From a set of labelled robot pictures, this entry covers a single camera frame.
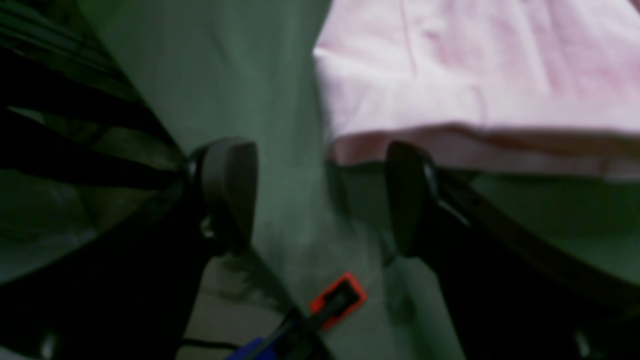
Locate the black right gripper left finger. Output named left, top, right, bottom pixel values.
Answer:
left=1, top=137, right=259, bottom=360

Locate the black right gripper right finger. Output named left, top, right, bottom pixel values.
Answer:
left=384, top=141, right=639, bottom=360

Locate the pink t-shirt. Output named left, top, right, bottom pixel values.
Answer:
left=312, top=0, right=640, bottom=181

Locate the orange clamp right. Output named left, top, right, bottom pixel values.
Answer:
left=304, top=272, right=368, bottom=331

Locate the green table cloth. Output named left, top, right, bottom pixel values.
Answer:
left=80, top=0, right=639, bottom=360

